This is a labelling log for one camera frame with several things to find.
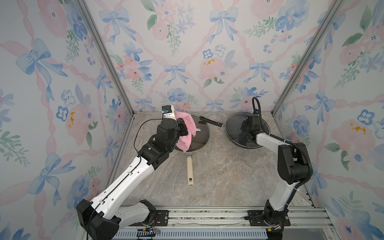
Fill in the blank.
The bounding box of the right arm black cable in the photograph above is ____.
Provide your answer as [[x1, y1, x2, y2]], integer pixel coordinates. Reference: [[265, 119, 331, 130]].
[[251, 96, 314, 187]]

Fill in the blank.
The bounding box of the corner aluminium post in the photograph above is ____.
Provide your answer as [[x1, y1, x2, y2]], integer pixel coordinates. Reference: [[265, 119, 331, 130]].
[[271, 0, 345, 117], [74, 0, 134, 117]]

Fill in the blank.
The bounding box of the left corner aluminium post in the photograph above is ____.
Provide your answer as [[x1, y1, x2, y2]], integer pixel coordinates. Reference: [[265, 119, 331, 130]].
[[74, 0, 134, 117]]

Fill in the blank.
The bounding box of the dark pot black handle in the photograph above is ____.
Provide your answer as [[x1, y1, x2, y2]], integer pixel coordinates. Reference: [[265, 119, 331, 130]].
[[199, 111, 271, 149]]

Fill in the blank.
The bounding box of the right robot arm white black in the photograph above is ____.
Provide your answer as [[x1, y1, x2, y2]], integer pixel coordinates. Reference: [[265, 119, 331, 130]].
[[241, 113, 313, 229]]

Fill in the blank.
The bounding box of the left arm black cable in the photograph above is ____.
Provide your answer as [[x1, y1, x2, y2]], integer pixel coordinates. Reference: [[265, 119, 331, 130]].
[[133, 118, 164, 154]]

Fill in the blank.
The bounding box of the aluminium mounting rail frame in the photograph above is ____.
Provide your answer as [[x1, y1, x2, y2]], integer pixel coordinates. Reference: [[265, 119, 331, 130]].
[[76, 205, 340, 240]]

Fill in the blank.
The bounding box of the right corner aluminium post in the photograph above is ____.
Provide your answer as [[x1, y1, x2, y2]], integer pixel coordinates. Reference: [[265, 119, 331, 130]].
[[271, 0, 345, 117]]

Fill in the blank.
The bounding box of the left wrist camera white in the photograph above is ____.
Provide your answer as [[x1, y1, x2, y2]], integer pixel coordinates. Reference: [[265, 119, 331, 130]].
[[162, 105, 177, 121]]

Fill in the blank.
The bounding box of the pink cloth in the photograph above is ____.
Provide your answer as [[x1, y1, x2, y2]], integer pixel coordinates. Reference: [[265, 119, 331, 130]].
[[174, 110, 197, 153]]

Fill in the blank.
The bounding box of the frying pan beige handle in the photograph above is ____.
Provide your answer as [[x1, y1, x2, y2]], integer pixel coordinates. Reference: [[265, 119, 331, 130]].
[[175, 146, 198, 187]]

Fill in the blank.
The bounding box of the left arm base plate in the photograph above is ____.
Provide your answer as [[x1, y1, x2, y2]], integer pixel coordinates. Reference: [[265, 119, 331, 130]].
[[130, 210, 170, 227]]

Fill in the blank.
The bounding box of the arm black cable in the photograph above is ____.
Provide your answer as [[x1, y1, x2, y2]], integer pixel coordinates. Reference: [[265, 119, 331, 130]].
[[251, 96, 314, 187], [133, 118, 164, 154]]

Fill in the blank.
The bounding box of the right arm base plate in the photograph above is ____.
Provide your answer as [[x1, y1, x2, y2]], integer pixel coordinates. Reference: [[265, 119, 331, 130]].
[[244, 210, 291, 227]]

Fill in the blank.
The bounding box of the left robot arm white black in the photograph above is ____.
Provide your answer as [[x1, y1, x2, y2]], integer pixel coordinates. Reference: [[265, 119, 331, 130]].
[[76, 118, 188, 240]]

